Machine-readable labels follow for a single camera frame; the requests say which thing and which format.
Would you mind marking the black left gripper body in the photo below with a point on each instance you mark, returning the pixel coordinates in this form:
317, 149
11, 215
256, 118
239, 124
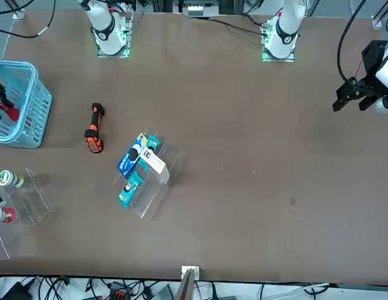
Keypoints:
373, 54

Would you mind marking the red Coca-Cola bottle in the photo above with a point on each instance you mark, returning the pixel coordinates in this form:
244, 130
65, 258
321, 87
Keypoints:
12, 114

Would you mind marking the orange black barcode scanner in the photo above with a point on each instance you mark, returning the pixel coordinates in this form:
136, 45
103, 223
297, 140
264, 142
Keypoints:
93, 140

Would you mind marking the white cookie box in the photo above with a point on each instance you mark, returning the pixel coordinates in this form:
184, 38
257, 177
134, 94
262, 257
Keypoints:
156, 164

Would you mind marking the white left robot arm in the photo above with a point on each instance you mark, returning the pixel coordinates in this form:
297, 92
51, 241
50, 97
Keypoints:
282, 31

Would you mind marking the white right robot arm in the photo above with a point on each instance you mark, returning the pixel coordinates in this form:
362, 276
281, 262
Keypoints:
106, 40

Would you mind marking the light blue shopping basket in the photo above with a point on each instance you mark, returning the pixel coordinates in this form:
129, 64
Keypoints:
31, 103

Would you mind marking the white bottle green lid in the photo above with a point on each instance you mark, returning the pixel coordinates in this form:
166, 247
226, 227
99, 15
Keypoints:
6, 178

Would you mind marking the clear stepped bottle shelf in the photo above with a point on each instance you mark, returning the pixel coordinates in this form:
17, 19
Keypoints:
28, 203

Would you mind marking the red lidded jar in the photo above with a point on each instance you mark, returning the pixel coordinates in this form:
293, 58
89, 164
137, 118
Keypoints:
3, 215

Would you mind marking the blue Oreo cookie pack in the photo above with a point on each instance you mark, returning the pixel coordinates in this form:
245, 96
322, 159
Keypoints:
128, 165

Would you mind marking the teal snack packet red figure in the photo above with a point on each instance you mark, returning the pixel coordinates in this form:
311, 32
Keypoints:
129, 193

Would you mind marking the teal snack packet yellow figure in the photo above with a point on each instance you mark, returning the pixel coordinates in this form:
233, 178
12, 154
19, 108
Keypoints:
153, 141

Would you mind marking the grey power strip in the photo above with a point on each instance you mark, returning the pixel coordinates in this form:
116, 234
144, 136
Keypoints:
198, 9

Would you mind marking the black power brick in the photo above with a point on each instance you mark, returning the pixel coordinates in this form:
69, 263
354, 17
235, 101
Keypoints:
15, 292

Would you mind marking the clear stepped snack shelf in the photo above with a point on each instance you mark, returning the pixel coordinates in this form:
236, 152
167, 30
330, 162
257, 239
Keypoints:
156, 200

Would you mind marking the grey hub orange ports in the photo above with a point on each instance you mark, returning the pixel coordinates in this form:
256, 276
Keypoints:
118, 292

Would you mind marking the aluminium frame profile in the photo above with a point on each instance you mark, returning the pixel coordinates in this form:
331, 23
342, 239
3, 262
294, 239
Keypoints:
17, 11
379, 20

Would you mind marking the aluminium table edge post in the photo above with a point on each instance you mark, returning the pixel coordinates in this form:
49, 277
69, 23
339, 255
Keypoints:
189, 281

